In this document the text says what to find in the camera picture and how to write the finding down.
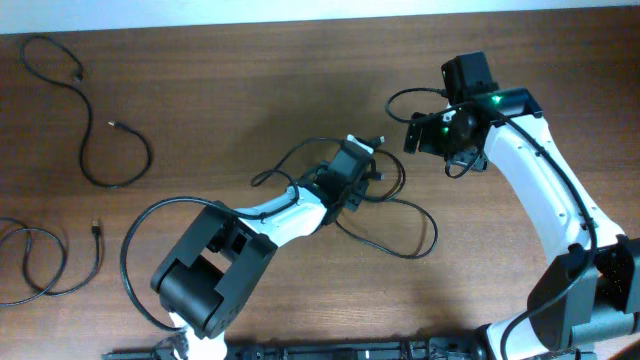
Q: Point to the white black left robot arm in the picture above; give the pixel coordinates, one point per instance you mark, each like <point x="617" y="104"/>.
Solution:
<point x="209" y="274"/>

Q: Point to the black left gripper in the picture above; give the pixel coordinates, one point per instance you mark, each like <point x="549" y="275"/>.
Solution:
<point x="352" y="196"/>

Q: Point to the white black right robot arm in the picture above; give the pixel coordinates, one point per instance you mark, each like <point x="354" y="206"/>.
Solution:
<point x="590" y="290"/>

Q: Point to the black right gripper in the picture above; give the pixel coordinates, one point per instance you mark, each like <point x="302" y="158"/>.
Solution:
<point x="425" y="139"/>

